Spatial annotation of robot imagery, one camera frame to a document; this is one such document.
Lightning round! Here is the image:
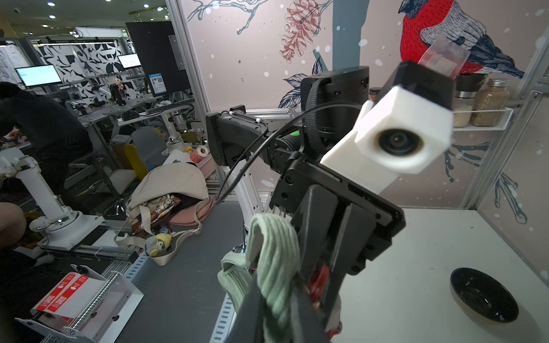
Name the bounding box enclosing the black lid spice jar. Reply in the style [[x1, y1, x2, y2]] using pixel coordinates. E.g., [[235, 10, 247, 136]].
[[455, 73, 487, 101]]

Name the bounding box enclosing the white robot stand outside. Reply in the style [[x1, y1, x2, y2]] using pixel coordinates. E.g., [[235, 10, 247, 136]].
[[1, 147, 104, 252]]

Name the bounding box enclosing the yellow plush toy outside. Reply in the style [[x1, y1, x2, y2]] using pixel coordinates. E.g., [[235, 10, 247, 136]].
[[144, 234, 173, 257]]

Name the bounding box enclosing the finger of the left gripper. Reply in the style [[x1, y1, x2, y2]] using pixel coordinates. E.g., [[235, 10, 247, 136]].
[[323, 204, 376, 317], [295, 184, 337, 283]]

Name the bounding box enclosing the green corduroy shoulder bag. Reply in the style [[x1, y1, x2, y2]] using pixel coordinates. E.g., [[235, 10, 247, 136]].
[[217, 214, 300, 342]]

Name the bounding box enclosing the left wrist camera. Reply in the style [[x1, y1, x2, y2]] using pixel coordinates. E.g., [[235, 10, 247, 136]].
[[320, 61, 454, 194]]

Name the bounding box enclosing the white wire shelf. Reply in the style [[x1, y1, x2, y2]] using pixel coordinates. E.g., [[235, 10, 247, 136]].
[[453, 107, 513, 131]]

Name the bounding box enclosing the computer monitor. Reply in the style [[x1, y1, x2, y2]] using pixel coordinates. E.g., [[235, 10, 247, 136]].
[[15, 64, 62, 88]]

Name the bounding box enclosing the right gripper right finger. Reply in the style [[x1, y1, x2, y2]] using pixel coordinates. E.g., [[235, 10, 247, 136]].
[[290, 278, 330, 343]]

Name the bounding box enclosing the person outside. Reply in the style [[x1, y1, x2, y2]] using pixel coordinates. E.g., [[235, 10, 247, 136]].
[[1, 81, 93, 212]]

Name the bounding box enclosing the beige bag outside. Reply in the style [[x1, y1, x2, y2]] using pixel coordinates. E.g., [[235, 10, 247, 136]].
[[114, 162, 210, 266]]

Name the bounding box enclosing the black bowl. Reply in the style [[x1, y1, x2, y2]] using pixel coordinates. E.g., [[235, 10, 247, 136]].
[[450, 267, 520, 324]]

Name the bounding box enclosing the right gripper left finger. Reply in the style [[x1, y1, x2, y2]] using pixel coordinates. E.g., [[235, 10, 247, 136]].
[[225, 275, 265, 343]]

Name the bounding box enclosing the label roll dispenser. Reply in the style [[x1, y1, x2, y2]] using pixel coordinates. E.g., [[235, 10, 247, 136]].
[[16, 266, 144, 342]]

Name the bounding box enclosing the pink pouch outside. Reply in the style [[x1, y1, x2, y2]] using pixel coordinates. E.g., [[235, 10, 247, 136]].
[[168, 198, 215, 227]]

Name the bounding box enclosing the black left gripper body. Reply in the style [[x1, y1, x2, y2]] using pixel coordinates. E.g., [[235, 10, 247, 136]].
[[270, 151, 406, 274]]

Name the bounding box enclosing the brown spice jar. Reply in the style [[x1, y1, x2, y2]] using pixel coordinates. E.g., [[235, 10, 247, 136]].
[[473, 79, 510, 111]]

